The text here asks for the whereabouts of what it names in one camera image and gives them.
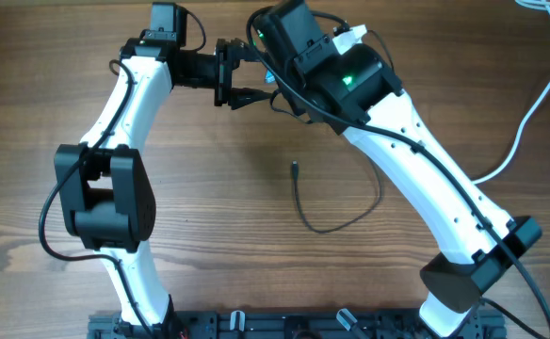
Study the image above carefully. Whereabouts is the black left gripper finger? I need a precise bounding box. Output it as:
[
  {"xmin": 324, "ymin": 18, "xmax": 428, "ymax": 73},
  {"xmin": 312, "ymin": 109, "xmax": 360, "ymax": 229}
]
[
  {"xmin": 236, "ymin": 44, "xmax": 263, "ymax": 62},
  {"xmin": 230, "ymin": 88, "xmax": 271, "ymax": 110}
]

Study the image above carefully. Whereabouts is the cyan Galaxy smartphone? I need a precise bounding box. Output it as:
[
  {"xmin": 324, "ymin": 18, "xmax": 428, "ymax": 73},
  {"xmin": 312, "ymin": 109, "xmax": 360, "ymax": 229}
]
[{"xmin": 265, "ymin": 71, "xmax": 275, "ymax": 84}]

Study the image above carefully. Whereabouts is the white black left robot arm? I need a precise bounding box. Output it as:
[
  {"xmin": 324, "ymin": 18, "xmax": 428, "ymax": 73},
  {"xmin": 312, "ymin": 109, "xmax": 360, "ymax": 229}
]
[{"xmin": 50, "ymin": 2, "xmax": 269, "ymax": 336}]

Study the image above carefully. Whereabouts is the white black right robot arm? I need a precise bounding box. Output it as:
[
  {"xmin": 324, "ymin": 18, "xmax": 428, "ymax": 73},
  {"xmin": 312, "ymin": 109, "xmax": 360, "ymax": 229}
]
[{"xmin": 246, "ymin": 1, "xmax": 542, "ymax": 337}]

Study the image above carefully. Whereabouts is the black USB charger cable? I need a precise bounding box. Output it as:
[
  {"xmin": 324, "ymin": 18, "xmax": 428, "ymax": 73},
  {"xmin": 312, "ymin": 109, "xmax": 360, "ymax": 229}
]
[{"xmin": 291, "ymin": 28, "xmax": 396, "ymax": 234}]

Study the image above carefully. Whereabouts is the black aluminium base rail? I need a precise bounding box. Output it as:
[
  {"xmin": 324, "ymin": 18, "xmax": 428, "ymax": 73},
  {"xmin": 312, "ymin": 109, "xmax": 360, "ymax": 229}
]
[{"xmin": 87, "ymin": 309, "xmax": 508, "ymax": 339}]

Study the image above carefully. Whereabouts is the white power strip cord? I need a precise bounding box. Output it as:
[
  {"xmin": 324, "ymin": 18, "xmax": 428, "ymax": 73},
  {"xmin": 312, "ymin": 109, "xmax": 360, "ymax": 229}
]
[{"xmin": 470, "ymin": 0, "xmax": 550, "ymax": 186}]

